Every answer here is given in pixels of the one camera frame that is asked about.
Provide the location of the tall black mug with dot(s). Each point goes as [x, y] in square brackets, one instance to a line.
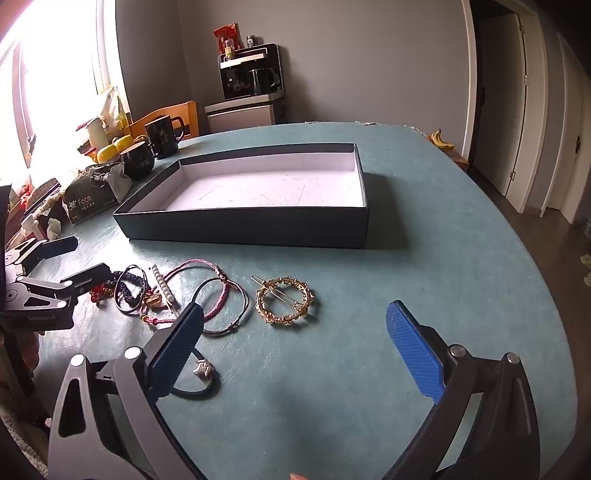
[161, 138]

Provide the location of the bright window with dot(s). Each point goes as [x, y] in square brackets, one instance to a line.
[55, 69]

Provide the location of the wooden side table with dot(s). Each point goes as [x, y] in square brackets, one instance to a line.
[459, 159]

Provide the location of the cabinet with kettle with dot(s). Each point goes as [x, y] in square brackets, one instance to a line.
[251, 115]

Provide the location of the small dark jar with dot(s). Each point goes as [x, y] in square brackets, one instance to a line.
[251, 40]

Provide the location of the bunch of bananas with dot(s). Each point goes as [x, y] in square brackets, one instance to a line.
[441, 139]

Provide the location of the yellow round container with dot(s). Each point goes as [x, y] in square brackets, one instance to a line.
[123, 142]
[111, 153]

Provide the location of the white door with hinges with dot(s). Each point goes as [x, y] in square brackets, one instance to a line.
[528, 115]

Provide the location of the dark tissue pack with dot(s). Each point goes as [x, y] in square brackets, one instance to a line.
[92, 194]

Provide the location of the small yellow bottle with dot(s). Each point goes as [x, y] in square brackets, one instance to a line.
[229, 50]

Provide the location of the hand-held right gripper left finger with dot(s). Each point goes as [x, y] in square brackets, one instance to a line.
[178, 353]

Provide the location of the wooden chair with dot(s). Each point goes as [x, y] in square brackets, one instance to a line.
[184, 115]

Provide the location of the black kettle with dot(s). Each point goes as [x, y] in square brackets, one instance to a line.
[263, 82]

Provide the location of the red snack bag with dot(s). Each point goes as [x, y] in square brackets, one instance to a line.
[228, 34]

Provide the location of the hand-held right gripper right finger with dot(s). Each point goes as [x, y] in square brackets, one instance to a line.
[415, 353]

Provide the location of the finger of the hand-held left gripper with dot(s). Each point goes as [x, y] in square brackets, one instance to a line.
[87, 275]
[55, 248]

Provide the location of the dark shallow cardboard box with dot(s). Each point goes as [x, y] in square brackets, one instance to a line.
[240, 230]

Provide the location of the round black mug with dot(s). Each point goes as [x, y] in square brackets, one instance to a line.
[136, 164]

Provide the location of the white cup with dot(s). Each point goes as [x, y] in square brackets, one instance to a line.
[97, 134]

